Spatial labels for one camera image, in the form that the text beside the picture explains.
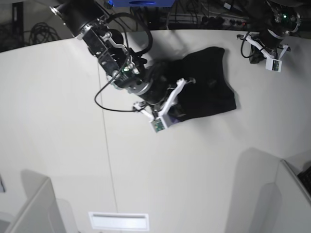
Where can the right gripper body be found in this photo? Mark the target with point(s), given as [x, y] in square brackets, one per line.
[160, 96]

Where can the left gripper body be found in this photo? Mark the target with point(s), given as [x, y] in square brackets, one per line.
[267, 46]

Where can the black T-shirt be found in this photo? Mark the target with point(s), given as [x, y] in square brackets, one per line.
[208, 94]

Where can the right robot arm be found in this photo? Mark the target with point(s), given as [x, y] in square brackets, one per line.
[125, 68]

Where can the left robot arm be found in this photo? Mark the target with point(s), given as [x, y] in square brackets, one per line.
[277, 22]

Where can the blue box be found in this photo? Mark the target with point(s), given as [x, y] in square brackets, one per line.
[141, 3]

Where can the black keyboard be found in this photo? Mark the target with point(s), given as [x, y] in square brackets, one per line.
[304, 175]

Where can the white desk partition left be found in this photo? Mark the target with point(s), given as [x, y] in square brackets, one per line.
[40, 213]

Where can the white desk partition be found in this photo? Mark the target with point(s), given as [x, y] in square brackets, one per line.
[284, 206]
[40, 213]

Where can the white desk partition right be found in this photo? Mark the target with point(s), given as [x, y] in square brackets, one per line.
[284, 206]

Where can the white cable grommet plate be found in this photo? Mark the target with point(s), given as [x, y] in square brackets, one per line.
[119, 222]

